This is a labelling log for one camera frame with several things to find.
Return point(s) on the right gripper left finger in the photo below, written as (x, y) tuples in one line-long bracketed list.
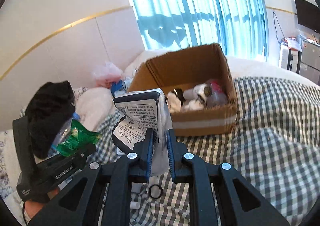
[(100, 194)]

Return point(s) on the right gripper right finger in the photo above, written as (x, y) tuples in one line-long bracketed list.
[(218, 194)]

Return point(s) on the green snack packet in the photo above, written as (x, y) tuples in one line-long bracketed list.
[(78, 138)]

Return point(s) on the navy white tissue pack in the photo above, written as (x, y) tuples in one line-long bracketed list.
[(141, 110)]

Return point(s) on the white plastic bottle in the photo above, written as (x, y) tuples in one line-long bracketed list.
[(201, 91)]

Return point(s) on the left hand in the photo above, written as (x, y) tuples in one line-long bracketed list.
[(31, 208)]

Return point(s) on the clear plastic water bottle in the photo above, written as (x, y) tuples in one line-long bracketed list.
[(62, 134)]

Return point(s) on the black clothing pile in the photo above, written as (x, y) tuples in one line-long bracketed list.
[(49, 109)]

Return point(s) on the white fluffy pillow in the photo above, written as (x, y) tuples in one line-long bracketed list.
[(93, 106)]

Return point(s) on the white round container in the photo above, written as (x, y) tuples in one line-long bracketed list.
[(218, 97)]

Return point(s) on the blue white cloth item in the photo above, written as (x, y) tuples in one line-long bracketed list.
[(120, 87)]

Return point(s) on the pink plastic bag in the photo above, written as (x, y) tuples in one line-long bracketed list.
[(107, 74)]

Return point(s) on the brown cardboard box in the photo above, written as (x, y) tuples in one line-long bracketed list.
[(185, 69)]

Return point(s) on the cluttered shelf unit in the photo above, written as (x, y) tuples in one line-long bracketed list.
[(300, 55)]

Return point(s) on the blue window curtain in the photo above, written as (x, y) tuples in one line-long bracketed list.
[(238, 26)]

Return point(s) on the black wall television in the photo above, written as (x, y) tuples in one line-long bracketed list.
[(308, 15)]

